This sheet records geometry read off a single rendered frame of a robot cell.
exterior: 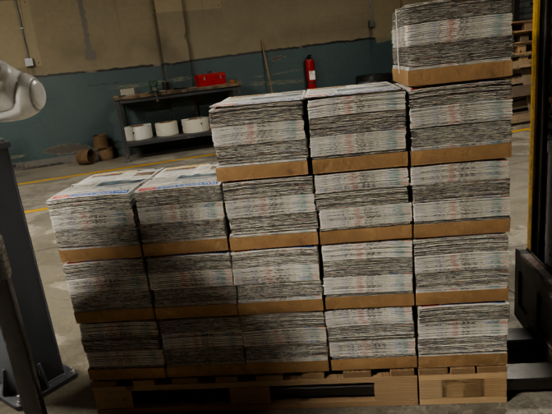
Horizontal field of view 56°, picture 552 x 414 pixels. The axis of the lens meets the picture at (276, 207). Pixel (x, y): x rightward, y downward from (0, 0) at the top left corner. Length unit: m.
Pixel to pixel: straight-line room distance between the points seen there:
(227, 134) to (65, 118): 6.89
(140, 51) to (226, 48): 1.30
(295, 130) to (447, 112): 0.44
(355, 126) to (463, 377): 0.92
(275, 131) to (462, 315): 0.84
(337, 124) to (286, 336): 0.73
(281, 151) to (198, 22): 6.94
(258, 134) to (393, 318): 0.74
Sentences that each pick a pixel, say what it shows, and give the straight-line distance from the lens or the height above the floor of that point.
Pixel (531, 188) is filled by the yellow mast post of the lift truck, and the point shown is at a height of 0.59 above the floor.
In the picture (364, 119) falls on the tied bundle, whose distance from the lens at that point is 1.58.
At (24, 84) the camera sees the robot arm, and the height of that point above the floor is 1.19.
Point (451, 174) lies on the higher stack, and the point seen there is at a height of 0.80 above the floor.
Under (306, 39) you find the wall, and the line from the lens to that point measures 8.84.
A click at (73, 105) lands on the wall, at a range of 8.39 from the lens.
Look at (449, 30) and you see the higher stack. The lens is 1.60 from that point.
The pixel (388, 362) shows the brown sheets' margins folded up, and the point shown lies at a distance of 1.86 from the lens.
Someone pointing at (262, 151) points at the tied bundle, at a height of 0.92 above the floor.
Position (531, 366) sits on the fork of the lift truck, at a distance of 2.08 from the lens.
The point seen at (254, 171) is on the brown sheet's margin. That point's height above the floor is 0.86.
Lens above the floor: 1.19
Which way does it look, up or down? 16 degrees down
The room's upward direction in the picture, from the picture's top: 6 degrees counter-clockwise
